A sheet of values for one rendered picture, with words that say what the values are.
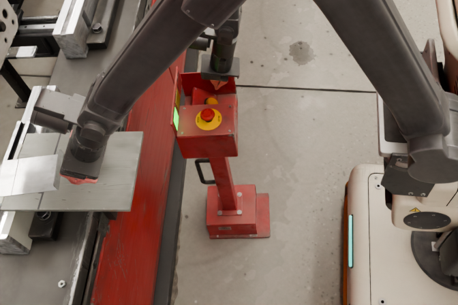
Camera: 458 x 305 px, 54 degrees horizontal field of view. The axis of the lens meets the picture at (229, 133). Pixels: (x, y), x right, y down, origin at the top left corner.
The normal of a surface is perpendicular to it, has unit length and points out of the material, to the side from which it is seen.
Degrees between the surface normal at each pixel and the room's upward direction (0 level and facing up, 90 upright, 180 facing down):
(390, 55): 91
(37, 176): 0
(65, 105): 26
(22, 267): 0
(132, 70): 91
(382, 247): 0
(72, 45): 90
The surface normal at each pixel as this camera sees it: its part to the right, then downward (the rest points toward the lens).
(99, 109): -0.22, 0.84
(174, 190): -0.10, -0.54
